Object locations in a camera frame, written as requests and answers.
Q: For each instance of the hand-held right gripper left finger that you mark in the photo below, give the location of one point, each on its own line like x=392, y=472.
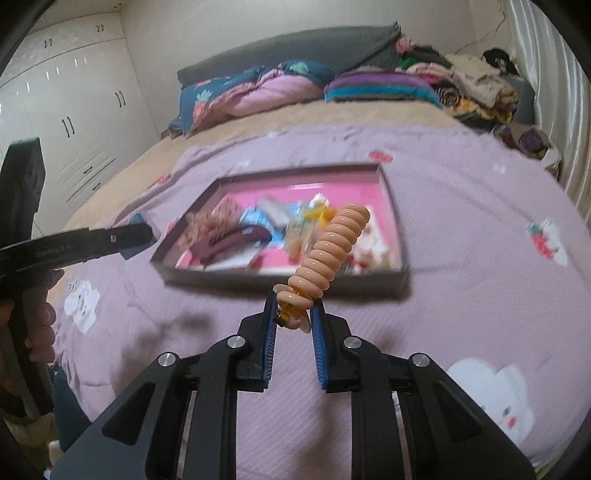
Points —
x=270, y=341

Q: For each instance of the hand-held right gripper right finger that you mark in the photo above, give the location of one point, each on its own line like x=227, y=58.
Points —
x=321, y=350

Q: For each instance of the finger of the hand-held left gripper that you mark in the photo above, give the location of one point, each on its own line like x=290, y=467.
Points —
x=92, y=242

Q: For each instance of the brown shallow cardboard box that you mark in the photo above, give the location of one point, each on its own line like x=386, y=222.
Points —
x=277, y=280

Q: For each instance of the bagged yellow plastic rings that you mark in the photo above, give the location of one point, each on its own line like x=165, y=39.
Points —
x=318, y=213

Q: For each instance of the person's left hand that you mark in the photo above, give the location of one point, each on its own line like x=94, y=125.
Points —
x=46, y=318

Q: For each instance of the bagged white earring card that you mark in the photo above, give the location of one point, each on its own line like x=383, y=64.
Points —
x=231, y=262

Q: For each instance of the white wardrobe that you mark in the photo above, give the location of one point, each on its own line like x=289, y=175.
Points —
x=69, y=92

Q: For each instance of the pink sheer bow hair accessory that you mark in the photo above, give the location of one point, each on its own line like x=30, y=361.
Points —
x=207, y=226

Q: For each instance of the dark teal cloth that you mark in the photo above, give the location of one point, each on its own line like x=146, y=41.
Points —
x=69, y=415

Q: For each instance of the purple printed bed sheet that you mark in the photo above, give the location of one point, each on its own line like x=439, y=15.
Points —
x=461, y=230

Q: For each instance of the teal strawberry print quilt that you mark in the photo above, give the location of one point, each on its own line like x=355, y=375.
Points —
x=221, y=92

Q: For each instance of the tan bed cover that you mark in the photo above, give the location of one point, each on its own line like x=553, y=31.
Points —
x=323, y=115

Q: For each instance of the striped fleece pillow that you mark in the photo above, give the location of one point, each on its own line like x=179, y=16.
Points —
x=378, y=87

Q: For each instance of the grey headboard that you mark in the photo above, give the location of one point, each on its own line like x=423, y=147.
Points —
x=300, y=46

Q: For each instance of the pile of clothes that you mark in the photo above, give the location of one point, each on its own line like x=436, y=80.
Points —
x=475, y=87

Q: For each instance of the white curtain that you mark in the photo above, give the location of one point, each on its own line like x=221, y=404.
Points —
x=549, y=69

